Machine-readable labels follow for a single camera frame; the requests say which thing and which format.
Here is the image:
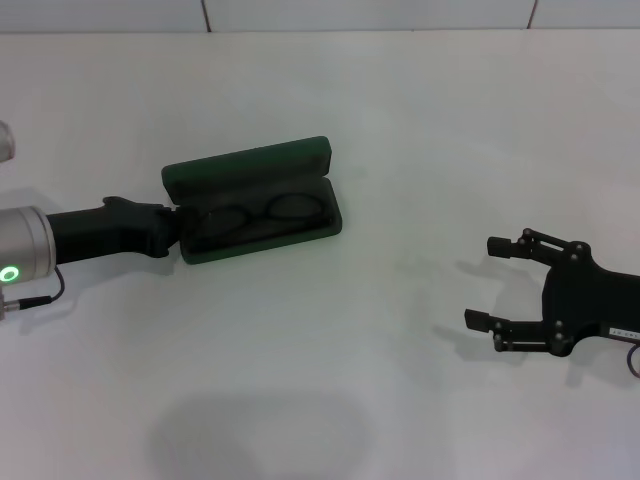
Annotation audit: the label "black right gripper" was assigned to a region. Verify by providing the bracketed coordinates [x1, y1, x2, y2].
[463, 228, 640, 358]

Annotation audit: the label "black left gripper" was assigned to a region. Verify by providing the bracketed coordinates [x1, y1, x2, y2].
[45, 197, 199, 266]

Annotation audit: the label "black glasses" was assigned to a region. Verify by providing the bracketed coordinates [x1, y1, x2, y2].
[192, 192, 334, 251]

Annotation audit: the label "green glasses case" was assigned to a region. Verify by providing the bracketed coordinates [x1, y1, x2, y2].
[160, 134, 344, 265]

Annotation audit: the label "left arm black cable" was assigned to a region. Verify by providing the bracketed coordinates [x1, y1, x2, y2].
[0, 267, 66, 324]

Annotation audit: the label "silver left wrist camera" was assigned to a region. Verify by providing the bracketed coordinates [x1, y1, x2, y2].
[0, 119, 17, 164]

